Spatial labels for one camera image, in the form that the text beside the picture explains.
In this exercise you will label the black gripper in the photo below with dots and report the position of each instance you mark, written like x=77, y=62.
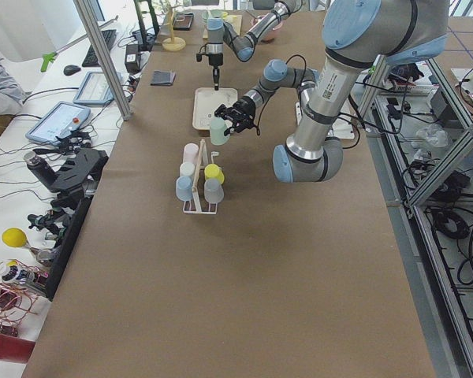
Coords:
x=215, y=59
x=244, y=107

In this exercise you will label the green cup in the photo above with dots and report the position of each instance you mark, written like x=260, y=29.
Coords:
x=217, y=131

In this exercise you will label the cream rabbit tray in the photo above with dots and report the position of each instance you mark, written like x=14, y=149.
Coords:
x=206, y=101

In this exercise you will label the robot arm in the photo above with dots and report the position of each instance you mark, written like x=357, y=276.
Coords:
x=220, y=32
x=354, y=34

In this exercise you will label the pink cup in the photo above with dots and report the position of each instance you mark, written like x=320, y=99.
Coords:
x=190, y=153

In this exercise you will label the yellow cup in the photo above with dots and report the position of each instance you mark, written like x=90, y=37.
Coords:
x=213, y=171

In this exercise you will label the cream cup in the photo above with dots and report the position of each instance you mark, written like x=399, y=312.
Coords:
x=187, y=169

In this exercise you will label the grey cup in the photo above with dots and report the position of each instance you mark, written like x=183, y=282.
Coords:
x=213, y=191

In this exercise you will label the blue cup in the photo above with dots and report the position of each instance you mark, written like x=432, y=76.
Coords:
x=184, y=188

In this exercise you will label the wooden stand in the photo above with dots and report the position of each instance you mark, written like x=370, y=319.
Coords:
x=172, y=43

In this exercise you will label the grey folded cloth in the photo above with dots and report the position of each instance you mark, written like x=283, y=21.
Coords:
x=163, y=78

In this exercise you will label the stack of bowls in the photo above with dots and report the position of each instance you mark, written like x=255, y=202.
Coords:
x=213, y=13

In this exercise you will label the teach pendant tablet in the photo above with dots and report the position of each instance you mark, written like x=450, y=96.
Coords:
x=94, y=90
x=58, y=123

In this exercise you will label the black computer mouse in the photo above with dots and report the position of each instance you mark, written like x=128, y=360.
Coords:
x=70, y=70

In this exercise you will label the black device stand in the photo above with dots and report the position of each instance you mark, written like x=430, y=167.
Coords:
x=76, y=179

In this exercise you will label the yellow ball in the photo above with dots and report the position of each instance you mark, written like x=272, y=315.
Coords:
x=14, y=237

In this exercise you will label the red cylinder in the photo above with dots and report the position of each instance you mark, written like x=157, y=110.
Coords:
x=14, y=349

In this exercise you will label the white wire cup rack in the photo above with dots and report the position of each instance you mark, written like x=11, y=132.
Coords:
x=197, y=204

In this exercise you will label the aluminium frame post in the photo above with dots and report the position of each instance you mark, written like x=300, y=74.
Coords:
x=87, y=17

